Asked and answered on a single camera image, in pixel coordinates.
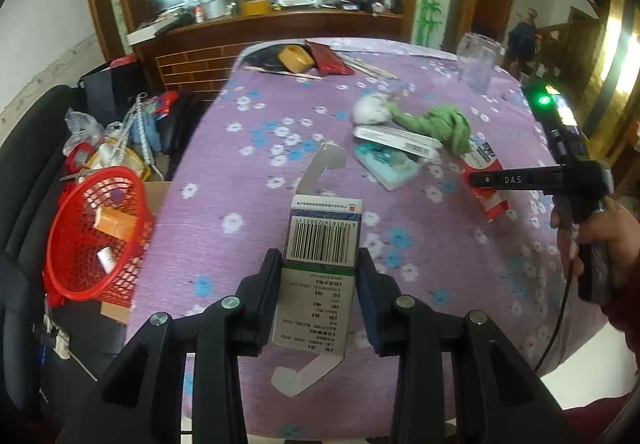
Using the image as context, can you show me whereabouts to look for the black shopping bag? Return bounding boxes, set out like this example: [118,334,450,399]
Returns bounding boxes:
[78,61,150,127]

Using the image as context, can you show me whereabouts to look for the green tissue packet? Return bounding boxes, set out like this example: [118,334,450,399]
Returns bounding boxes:
[354,142,420,192]

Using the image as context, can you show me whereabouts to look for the long white medicine box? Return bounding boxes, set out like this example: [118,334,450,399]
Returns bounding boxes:
[352,126,444,158]

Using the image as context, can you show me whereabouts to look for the green cloth rag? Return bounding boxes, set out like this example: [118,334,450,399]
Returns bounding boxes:
[386,102,472,157]

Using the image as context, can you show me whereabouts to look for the yellow tray with rolls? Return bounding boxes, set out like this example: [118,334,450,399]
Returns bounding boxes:
[81,138,151,181]

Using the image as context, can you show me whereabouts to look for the blue cloth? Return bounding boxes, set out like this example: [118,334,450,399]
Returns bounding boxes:
[131,112,163,153]

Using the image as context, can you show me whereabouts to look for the orange medicine box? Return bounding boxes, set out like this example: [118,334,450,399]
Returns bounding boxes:
[93,206,138,242]

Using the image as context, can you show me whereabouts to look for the clear plastic bag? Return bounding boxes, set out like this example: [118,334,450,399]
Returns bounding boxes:
[62,108,105,156]

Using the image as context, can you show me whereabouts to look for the right hand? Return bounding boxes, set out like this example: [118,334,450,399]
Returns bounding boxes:
[550,195,640,298]

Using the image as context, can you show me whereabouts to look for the white blue barcode box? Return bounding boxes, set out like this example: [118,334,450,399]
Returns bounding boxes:
[271,142,362,398]

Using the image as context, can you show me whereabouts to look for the white squeeze bottle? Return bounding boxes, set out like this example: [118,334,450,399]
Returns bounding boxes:
[96,247,117,274]

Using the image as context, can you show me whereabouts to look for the red packet on table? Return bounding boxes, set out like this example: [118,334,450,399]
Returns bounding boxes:
[306,40,354,76]

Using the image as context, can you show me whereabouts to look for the red plastic basket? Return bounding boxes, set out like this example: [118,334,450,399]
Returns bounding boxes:
[44,166,154,308]

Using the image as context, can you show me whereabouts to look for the purple floral tablecloth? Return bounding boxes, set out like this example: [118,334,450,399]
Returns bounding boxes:
[124,36,609,440]

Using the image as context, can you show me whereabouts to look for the black leather sofa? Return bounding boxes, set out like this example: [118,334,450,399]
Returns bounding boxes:
[0,84,132,425]

